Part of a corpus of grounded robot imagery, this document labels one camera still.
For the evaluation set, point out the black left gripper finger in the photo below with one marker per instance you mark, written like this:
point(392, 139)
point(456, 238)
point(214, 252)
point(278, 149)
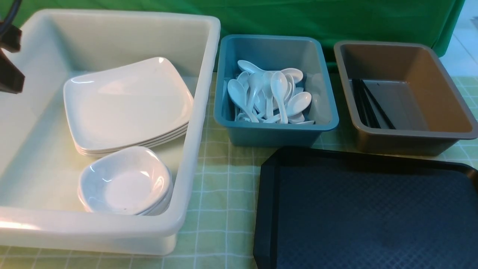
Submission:
point(11, 78)

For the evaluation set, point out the large white square plate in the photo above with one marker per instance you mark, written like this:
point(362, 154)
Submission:
point(126, 105)

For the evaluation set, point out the white bowl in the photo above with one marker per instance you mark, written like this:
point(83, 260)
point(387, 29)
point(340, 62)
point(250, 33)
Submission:
point(127, 181)

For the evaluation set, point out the white soup spoon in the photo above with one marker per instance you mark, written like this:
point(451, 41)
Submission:
point(279, 86)

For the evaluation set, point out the black chopstick pair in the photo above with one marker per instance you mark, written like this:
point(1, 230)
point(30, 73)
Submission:
point(364, 107)

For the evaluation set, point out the stacked white square plates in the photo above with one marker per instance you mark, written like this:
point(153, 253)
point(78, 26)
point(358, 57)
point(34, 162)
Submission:
point(147, 144)

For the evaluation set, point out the large white plastic tub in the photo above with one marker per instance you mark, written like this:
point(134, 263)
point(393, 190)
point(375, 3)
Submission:
point(58, 45)

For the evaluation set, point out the stacked white bowls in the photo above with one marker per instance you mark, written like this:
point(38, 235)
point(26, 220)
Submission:
point(154, 210)

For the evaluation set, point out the pile of white spoons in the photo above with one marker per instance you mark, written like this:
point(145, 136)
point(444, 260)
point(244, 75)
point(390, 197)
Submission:
point(254, 100)

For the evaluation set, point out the green checked tablecloth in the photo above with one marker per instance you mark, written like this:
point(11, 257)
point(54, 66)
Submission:
point(220, 219)

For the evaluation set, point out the teal plastic bin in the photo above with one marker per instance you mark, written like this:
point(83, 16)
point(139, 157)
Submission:
point(275, 53)

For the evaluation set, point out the black plastic tray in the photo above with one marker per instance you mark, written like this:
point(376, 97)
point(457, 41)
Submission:
point(321, 209)

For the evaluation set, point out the crossed black chopsticks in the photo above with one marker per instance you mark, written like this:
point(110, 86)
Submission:
point(379, 108)

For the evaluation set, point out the brown plastic bin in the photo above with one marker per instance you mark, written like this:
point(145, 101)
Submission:
point(415, 91)

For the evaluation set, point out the green backdrop cloth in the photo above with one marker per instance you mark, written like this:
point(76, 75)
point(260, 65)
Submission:
point(427, 22)

